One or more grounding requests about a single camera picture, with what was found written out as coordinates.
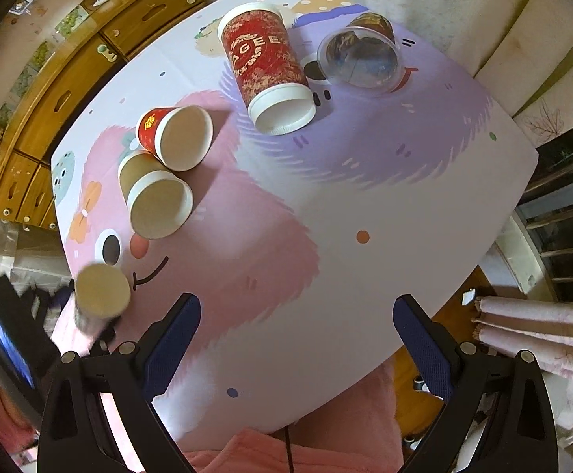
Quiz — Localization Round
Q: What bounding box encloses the wooden drawer cabinet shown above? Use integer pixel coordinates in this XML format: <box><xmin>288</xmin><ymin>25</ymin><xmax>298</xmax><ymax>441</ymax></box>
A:
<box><xmin>0</xmin><ymin>0</ymin><xmax>205</xmax><ymax>229</ymax></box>

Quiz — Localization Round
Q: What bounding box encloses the small red paper cup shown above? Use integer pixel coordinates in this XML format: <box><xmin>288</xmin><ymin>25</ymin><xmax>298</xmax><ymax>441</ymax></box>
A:
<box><xmin>136</xmin><ymin>105</ymin><xmax>214</xmax><ymax>172</ymax></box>

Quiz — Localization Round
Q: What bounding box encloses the cartoon printed tablecloth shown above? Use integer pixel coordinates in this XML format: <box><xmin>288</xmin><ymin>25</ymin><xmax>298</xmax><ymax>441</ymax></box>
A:
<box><xmin>51</xmin><ymin>0</ymin><xmax>538</xmax><ymax>452</ymax></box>

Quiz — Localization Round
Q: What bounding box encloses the clear plastic cup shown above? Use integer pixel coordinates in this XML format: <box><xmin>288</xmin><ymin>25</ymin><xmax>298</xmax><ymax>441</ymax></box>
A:
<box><xmin>318</xmin><ymin>12</ymin><xmax>405</xmax><ymax>93</ymax></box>

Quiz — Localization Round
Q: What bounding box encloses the brown paper cup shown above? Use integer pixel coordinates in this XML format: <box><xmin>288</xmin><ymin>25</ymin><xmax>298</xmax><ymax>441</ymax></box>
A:
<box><xmin>118</xmin><ymin>151</ymin><xmax>193</xmax><ymax>240</ymax></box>

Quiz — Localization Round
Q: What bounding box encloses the tall red paper cup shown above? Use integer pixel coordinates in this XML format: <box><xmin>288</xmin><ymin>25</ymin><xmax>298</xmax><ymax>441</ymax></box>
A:
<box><xmin>217</xmin><ymin>2</ymin><xmax>316</xmax><ymax>136</ymax></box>

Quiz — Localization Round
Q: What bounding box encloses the dark metal shelf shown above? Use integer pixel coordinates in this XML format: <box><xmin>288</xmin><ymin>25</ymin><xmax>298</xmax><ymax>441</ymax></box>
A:
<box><xmin>516</xmin><ymin>128</ymin><xmax>573</xmax><ymax>302</ymax></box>

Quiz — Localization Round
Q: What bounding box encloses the black cable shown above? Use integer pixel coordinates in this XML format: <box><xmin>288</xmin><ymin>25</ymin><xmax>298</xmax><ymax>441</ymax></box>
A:
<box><xmin>283</xmin><ymin>425</ymin><xmax>296</xmax><ymax>473</ymax></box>

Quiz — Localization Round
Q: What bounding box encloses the small checkered paper cup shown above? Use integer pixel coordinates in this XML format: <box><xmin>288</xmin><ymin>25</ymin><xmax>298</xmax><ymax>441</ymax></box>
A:
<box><xmin>75</xmin><ymin>263</ymin><xmax>132</xmax><ymax>335</ymax></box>

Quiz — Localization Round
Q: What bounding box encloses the pink fluffy clothing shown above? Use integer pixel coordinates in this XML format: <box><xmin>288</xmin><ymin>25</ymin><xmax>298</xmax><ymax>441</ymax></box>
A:
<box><xmin>0</xmin><ymin>359</ymin><xmax>406</xmax><ymax>473</ymax></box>

